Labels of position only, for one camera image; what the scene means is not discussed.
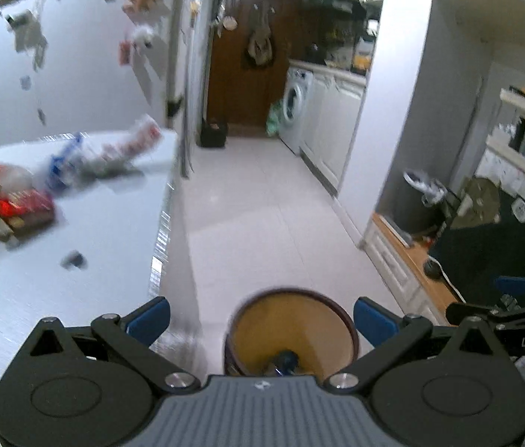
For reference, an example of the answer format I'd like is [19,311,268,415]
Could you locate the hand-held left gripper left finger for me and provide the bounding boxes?
[22,295,202,394]

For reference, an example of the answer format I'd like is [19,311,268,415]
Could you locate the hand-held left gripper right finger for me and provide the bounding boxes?
[329,297,507,394]

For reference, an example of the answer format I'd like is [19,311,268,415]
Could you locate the blue white plastic bag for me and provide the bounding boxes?
[48,133,92,191]

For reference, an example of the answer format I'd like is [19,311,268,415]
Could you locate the red white plastic bag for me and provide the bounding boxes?
[88,114,163,176]

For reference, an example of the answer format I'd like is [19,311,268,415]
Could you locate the black printed cloth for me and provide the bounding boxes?
[430,177,525,327]

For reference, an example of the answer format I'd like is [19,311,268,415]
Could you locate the white low cabinet wooden top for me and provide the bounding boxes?
[365,212,461,325]

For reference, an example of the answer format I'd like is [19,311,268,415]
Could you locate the grey bin with white liner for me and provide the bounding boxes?
[393,170,450,239]

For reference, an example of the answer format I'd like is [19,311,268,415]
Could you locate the black floor bin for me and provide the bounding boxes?
[201,117,229,149]

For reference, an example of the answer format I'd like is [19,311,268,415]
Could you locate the white kitchen base cabinets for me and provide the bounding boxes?
[300,70,368,197]

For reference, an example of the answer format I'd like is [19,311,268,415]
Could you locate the green plastic bag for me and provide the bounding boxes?
[266,100,287,137]

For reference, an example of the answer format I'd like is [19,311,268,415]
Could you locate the white washing machine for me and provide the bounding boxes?
[280,67,314,156]

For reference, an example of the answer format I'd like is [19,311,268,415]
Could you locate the brown wooden door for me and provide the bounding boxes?
[206,0,305,127]

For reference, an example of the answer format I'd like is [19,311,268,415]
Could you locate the white refrigerator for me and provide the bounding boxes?
[167,0,208,178]

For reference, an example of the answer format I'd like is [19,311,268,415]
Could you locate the white sheep plush toy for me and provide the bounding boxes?
[132,27,156,50]

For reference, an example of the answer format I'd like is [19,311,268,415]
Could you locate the hanging cloth bag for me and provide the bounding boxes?
[244,2,275,72]

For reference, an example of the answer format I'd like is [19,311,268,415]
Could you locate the white hanging ladle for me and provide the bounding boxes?
[218,0,240,34]

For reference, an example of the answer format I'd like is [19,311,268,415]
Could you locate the black range hood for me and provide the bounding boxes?
[306,0,366,14]

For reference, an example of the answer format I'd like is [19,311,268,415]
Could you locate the hanging wall photo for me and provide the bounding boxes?
[6,9,35,29]

